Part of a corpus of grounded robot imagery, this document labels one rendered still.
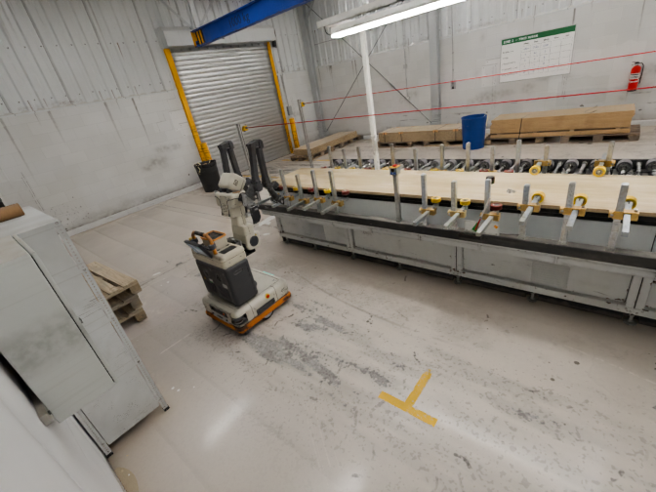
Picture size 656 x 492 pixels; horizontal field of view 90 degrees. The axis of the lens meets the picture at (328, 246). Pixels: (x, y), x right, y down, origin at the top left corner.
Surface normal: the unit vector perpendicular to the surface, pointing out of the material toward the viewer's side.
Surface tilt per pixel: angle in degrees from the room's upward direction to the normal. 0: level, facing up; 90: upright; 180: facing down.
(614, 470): 0
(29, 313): 90
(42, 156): 90
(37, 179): 90
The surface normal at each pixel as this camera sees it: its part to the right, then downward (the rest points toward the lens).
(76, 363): 0.76, 0.17
